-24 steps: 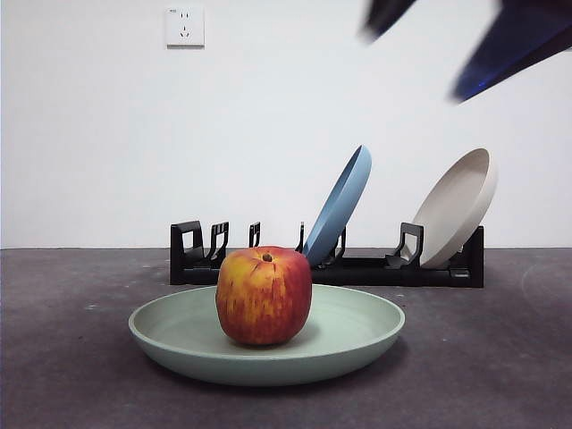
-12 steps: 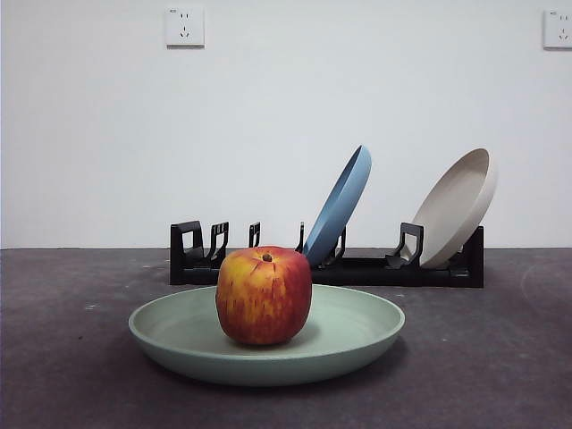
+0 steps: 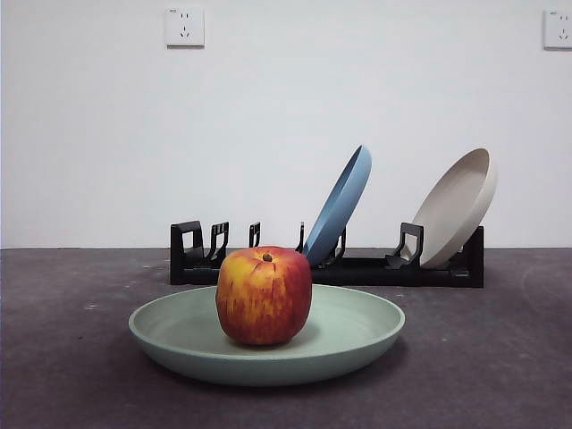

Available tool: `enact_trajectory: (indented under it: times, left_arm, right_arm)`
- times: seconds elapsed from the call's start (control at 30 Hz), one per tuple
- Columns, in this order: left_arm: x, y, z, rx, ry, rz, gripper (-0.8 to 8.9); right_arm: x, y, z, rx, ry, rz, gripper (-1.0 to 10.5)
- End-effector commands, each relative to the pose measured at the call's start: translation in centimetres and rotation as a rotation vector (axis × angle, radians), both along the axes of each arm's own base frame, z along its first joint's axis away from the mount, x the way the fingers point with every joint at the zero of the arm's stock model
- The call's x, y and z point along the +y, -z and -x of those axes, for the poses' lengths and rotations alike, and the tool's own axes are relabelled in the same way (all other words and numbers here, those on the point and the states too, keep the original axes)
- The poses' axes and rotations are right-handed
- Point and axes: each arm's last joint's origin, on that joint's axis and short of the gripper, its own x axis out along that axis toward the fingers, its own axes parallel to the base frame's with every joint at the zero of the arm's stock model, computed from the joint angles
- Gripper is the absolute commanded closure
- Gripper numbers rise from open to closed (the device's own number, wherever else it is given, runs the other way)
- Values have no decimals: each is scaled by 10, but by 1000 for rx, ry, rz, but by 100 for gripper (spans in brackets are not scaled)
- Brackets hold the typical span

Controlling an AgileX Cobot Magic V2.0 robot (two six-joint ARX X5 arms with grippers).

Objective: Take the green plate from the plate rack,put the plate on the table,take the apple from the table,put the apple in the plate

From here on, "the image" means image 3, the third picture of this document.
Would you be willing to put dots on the red yellow apple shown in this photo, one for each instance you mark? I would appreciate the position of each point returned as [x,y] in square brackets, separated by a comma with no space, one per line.
[263,299]

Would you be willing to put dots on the green plate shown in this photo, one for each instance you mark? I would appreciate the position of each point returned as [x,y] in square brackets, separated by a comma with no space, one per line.
[179,353]

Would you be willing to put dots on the blue plate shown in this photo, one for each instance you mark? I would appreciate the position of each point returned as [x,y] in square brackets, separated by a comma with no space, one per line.
[339,210]

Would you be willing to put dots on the black plate rack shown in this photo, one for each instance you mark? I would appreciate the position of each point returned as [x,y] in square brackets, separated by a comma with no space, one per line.
[366,275]

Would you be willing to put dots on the beige plate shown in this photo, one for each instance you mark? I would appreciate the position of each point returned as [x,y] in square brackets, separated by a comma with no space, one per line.
[453,210]

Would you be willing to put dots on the white wall socket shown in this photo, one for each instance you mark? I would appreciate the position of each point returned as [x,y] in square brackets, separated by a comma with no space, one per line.
[558,29]
[185,27]

